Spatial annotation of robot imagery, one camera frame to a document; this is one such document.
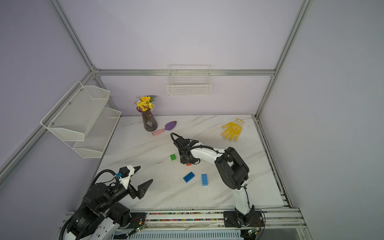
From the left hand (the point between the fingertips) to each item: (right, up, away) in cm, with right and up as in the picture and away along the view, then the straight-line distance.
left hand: (145, 175), depth 68 cm
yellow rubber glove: (+53, +22, +43) cm, 72 cm away
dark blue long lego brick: (+19, -7, +19) cm, 28 cm away
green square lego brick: (+9, +3, +27) cm, 29 cm away
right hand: (+19, +1, +26) cm, 32 cm away
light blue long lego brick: (+29, -8, +18) cm, 35 cm away
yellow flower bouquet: (-9, +38, +25) cm, 46 cm away
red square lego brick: (+19, -1, +25) cm, 32 cm away
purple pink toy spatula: (+2, +24, +46) cm, 52 cm away
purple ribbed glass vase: (-9, +26, +37) cm, 46 cm away
